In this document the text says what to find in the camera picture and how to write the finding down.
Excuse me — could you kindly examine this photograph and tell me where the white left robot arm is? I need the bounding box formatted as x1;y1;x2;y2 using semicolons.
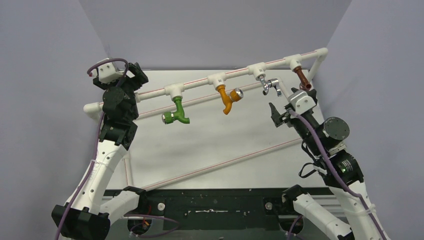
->
51;58;149;240

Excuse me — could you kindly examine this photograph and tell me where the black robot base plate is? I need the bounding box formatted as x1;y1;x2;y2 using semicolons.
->
102;187;335;232

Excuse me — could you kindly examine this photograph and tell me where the white pvc pipe frame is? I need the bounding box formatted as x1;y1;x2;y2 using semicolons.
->
82;47;329;193

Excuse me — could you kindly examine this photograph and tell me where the brown plastic faucet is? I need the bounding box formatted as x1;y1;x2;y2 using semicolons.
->
292;66;312;91

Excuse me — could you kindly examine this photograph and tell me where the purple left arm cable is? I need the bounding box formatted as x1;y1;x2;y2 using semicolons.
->
54;58;181;240

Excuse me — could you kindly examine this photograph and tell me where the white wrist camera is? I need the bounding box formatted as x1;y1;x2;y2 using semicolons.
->
288;91;317;115
87;58;128;84

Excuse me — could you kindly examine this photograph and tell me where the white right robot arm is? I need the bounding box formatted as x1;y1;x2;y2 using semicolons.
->
269;88;389;240

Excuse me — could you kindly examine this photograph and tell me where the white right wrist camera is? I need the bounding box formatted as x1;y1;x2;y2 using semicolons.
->
288;91;317;115

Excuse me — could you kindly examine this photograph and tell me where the green plastic faucet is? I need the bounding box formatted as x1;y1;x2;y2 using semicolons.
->
161;96;190;125

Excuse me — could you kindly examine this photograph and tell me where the orange plastic faucet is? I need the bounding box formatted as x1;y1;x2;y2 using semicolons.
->
216;85;244;115

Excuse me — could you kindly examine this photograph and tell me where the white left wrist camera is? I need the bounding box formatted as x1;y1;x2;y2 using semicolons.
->
87;58;128;84

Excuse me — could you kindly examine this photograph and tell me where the chrome metal faucet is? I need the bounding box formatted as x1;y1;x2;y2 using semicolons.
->
256;75;283;97

